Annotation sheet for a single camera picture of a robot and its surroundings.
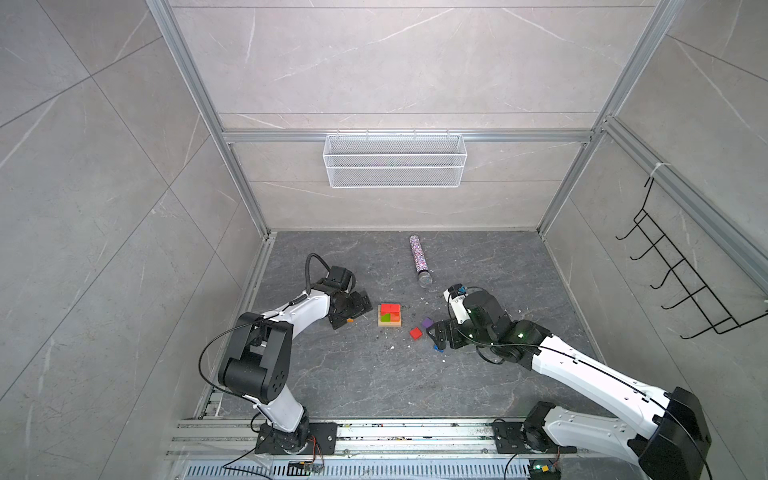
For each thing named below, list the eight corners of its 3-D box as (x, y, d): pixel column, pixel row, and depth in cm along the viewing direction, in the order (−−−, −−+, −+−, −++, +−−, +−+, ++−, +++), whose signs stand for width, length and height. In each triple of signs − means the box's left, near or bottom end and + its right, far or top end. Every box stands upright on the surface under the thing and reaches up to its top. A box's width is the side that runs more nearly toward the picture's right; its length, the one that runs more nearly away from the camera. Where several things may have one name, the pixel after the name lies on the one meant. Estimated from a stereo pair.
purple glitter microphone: (420, 288, 104) (420, 283, 102) (408, 241, 119) (409, 235, 116) (431, 286, 105) (432, 281, 102) (419, 240, 119) (419, 234, 117)
